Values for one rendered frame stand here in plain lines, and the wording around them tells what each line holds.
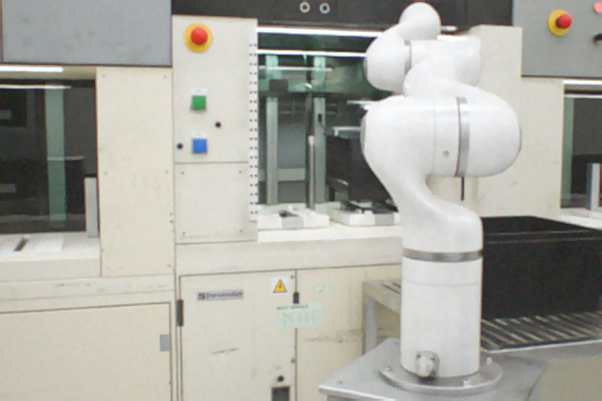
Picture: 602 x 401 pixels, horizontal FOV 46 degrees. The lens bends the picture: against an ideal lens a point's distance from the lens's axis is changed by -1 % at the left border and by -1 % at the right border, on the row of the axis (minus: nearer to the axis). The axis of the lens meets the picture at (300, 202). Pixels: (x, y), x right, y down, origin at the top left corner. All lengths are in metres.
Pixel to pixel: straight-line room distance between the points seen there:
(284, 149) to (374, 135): 1.62
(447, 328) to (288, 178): 1.65
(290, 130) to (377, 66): 1.27
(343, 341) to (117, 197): 0.67
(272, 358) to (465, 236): 0.86
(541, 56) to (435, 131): 1.02
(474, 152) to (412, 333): 0.28
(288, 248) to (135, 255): 0.36
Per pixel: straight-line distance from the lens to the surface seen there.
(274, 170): 2.57
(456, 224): 1.04
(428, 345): 1.07
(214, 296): 1.72
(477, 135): 1.03
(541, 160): 2.02
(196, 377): 1.77
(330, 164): 2.13
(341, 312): 1.81
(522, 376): 1.16
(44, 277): 1.69
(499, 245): 1.45
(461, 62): 1.36
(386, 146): 1.02
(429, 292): 1.05
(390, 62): 1.40
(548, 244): 1.51
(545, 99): 2.02
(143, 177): 1.66
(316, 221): 1.95
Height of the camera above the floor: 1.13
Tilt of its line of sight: 6 degrees down
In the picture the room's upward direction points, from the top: straight up
